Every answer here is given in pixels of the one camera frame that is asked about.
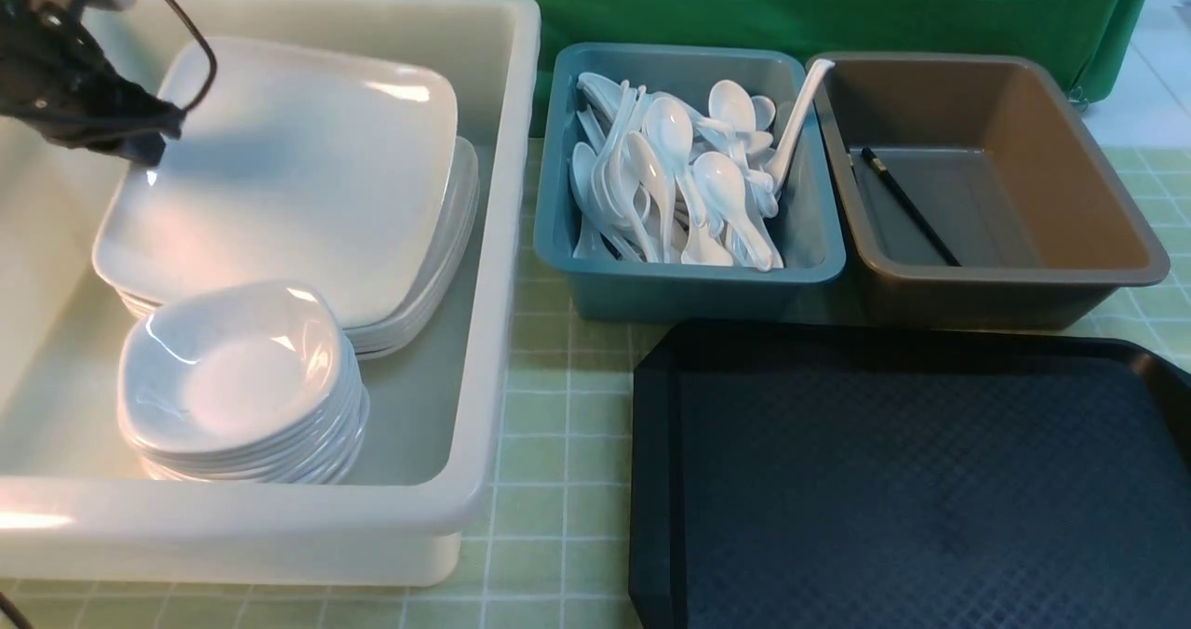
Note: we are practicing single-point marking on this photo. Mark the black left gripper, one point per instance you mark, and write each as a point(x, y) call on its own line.
point(58, 81)

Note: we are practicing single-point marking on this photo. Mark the white square rice plate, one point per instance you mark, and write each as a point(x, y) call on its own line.
point(273, 102)

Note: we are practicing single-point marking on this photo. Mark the white soup spoon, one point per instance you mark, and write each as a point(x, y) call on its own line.
point(668, 126)

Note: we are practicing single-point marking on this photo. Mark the black chopstick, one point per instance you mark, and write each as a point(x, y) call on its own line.
point(909, 208)

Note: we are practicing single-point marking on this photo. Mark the stack of white square plates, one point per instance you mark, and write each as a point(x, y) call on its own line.
point(447, 257)

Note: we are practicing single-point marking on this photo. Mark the stack of white small bowls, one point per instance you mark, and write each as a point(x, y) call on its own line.
point(253, 383)

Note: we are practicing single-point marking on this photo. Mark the large white plastic tub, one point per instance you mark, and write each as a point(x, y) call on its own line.
point(76, 503)

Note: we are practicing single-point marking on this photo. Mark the pile of white spoons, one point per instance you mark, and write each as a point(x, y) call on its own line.
point(630, 207)

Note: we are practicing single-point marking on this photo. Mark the green checkered tablecloth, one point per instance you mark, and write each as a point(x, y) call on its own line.
point(548, 550)

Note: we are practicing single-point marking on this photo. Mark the white ladle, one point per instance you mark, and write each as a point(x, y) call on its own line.
point(780, 162)

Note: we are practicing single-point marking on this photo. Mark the teal plastic bin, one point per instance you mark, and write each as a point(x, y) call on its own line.
point(806, 229)

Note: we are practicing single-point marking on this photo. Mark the black serving tray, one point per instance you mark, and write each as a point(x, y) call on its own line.
point(792, 476)

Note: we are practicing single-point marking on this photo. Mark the brown plastic bin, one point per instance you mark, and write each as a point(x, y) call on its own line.
point(997, 160)

